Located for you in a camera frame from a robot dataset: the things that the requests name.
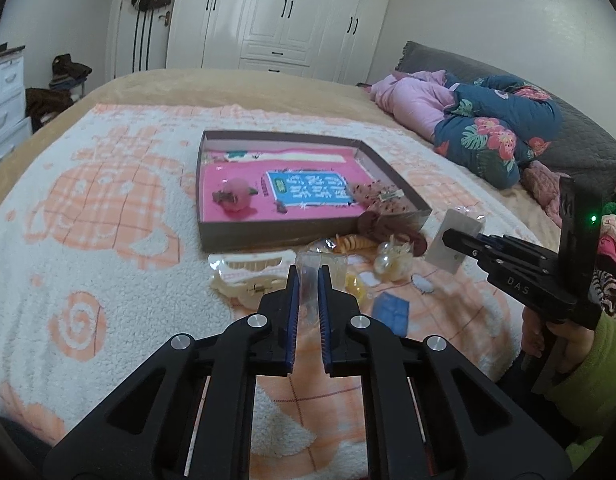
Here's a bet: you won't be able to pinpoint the white earring card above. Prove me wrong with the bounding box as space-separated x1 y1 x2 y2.
425 207 484 274

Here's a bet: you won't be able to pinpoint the beige beads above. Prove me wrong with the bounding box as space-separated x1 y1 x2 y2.
373 236 414 282

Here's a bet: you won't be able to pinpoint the blue hair item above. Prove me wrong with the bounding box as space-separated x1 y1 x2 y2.
372 292 410 337

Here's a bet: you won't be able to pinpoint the sheer floral hair bow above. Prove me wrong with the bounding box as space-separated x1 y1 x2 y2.
348 180 410 214

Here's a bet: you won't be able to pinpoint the pink fluffy hair clip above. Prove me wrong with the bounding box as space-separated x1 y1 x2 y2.
211 178 259 214

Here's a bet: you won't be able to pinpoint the yellow hoops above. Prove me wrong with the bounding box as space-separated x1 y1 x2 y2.
297 252 369 307

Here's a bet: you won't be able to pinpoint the green sleeve forearm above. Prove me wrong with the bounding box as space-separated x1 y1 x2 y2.
547 314 616 469

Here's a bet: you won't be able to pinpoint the person's right hand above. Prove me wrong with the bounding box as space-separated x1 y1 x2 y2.
522 307 594 375

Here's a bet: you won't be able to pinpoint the dusty pink quilted garment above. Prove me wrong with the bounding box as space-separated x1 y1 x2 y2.
521 160 567 228

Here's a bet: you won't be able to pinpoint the dark red hair clip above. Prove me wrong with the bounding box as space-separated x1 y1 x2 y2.
357 211 428 257

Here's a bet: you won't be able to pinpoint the orange twisted hair clip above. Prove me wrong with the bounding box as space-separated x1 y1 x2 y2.
334 234 377 255

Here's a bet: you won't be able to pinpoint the blue floral quilted garment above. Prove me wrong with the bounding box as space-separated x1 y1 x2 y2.
434 74 563 190

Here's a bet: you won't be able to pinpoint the grey headboard cushion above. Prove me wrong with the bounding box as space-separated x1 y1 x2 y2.
396 41 616 195

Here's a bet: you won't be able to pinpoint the pink padded jacket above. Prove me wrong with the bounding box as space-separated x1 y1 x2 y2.
367 70 457 143

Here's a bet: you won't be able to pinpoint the white orange patterned blanket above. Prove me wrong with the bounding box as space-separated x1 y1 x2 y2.
0 105 539 479

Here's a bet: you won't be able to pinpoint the brown cardboard box tray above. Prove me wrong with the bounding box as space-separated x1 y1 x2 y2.
195 130 431 252

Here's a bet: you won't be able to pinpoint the pink book in tray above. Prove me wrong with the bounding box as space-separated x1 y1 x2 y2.
198 146 375 222

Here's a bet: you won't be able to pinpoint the tan bed cover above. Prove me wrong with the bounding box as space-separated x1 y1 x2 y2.
0 67 564 252

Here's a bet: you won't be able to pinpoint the white wardrobe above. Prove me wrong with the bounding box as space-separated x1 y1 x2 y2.
166 0 389 84

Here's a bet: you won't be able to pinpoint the white drawer cabinet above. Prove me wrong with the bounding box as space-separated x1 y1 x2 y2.
0 47 32 166

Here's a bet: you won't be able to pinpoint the dark clothes pile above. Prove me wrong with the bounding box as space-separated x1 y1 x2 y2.
26 53 93 133

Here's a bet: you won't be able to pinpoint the white door with stripes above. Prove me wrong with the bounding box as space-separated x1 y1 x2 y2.
105 0 173 81

